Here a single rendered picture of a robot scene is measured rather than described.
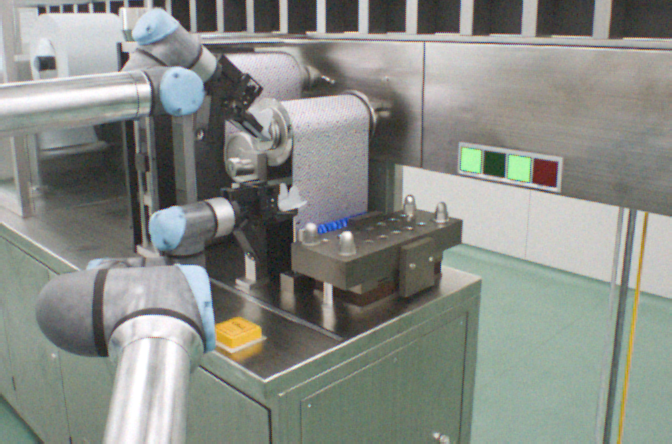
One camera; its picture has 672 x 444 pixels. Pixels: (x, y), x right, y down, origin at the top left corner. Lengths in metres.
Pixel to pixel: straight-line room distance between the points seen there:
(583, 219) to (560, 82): 2.69
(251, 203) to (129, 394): 0.66
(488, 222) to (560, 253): 0.52
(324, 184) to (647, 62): 0.70
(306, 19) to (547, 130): 0.83
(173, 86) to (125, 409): 0.51
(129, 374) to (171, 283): 0.14
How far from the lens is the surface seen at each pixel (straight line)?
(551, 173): 1.39
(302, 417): 1.25
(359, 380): 1.33
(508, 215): 4.25
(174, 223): 1.21
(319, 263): 1.33
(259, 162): 1.43
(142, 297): 0.84
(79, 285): 0.88
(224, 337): 1.25
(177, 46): 1.22
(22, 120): 0.99
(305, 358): 1.20
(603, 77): 1.33
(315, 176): 1.45
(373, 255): 1.34
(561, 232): 4.10
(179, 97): 1.06
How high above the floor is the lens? 1.48
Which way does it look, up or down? 14 degrees down
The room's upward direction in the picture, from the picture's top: straight up
